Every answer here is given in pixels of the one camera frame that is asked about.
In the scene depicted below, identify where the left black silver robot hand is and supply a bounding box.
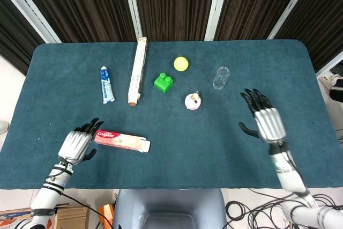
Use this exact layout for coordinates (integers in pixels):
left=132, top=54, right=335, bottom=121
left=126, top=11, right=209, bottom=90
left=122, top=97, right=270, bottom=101
left=57, top=117, right=105, bottom=166

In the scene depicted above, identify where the grey blue robot torso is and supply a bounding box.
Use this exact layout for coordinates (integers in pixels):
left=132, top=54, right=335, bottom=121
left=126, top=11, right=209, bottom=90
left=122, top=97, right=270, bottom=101
left=112, top=188, right=228, bottom=229

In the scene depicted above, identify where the thin black floor cable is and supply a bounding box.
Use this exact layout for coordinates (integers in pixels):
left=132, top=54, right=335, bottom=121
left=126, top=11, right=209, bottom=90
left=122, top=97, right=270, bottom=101
left=62, top=193, right=115, bottom=228

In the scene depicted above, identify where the dark teal tablecloth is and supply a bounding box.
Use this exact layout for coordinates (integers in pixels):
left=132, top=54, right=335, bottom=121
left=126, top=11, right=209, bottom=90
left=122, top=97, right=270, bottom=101
left=0, top=39, right=343, bottom=191

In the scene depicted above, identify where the blue white toothpaste tube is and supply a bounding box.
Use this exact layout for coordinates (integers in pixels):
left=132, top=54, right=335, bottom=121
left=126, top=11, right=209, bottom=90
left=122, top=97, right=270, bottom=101
left=100, top=65, right=117, bottom=105

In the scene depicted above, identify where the orange object on floor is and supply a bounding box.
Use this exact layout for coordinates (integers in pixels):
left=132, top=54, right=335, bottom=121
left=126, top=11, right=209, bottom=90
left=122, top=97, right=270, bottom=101
left=98, top=204, right=116, bottom=226

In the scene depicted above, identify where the pink white toy cake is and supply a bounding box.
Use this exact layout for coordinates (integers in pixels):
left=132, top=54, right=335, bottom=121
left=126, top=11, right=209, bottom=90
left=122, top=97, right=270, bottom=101
left=184, top=91, right=202, bottom=111

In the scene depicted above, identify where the green toy building block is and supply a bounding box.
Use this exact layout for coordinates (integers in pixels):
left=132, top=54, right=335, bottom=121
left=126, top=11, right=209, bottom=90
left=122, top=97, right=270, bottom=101
left=153, top=72, right=174, bottom=94

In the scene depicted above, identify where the yellow tennis ball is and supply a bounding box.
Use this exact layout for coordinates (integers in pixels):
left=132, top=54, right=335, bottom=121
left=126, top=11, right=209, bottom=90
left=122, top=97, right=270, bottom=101
left=173, top=56, right=190, bottom=72

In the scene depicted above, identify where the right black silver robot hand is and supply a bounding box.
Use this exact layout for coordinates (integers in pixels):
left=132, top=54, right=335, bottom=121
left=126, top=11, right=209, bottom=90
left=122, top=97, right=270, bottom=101
left=239, top=88, right=287, bottom=148

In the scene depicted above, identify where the red Colgate toothpaste box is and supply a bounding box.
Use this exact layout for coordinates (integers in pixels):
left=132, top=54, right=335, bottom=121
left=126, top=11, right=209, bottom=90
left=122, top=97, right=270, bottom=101
left=94, top=129, right=151, bottom=154

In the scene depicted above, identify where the black floor cable bundle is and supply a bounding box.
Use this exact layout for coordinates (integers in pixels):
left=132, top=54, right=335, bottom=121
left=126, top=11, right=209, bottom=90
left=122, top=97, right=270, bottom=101
left=225, top=188, right=343, bottom=229

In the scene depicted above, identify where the clear plastic cup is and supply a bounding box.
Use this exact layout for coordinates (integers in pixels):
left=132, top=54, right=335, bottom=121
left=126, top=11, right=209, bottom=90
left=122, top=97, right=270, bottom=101
left=212, top=65, right=230, bottom=90

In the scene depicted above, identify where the long white wrap roll box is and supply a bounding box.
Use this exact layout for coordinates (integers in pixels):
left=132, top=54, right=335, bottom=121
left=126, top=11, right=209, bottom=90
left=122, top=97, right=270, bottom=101
left=127, top=36, right=149, bottom=106

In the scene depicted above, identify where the white sneaker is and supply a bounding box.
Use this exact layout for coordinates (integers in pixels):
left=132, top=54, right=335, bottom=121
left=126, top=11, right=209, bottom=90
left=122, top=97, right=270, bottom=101
left=320, top=70, right=343, bottom=90

